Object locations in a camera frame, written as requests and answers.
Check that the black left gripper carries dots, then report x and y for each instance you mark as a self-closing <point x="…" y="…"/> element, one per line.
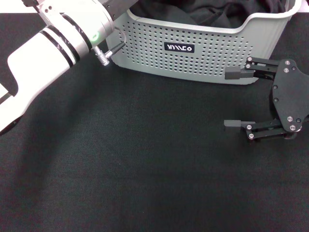
<point x="118" y="6"/>

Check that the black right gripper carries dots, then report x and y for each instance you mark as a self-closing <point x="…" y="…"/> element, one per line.
<point x="292" y="96"/>

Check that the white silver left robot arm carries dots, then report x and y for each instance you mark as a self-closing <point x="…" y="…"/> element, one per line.
<point x="48" y="55"/>

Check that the grey perforated plastic storage box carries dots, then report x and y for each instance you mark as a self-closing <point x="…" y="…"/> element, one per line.
<point x="217" y="41"/>

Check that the black crumpled cloth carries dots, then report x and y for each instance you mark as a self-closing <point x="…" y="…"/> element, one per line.
<point x="205" y="10"/>

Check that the silver camera mount bracket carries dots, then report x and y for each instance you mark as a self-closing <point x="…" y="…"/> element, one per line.
<point x="51" y="13"/>

